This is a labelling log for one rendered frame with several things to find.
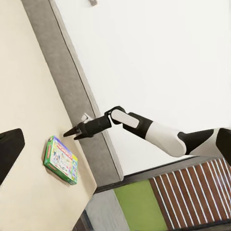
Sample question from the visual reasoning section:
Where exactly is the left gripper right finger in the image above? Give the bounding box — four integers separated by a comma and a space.
216, 128, 231, 167

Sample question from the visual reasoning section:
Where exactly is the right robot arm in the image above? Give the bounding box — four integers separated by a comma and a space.
63, 106, 231, 158

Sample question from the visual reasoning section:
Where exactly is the board game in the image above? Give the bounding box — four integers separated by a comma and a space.
44, 136, 78, 185

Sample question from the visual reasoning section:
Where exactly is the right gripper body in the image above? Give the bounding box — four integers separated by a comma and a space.
79, 118, 103, 138

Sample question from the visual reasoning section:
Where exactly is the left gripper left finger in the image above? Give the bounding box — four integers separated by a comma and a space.
0, 128, 25, 186

